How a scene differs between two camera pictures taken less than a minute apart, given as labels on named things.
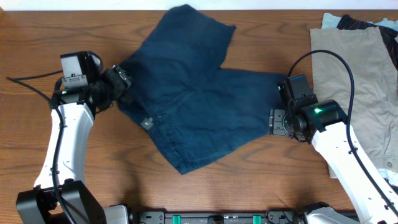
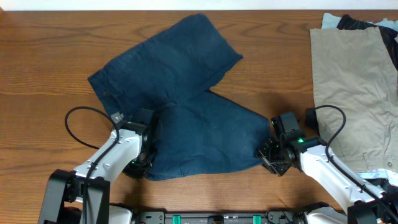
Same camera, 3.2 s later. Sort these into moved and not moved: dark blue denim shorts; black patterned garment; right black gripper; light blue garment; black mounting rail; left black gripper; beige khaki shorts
Moved: dark blue denim shorts; right black gripper; left black gripper
Not moved: light blue garment; black mounting rail; black patterned garment; beige khaki shorts
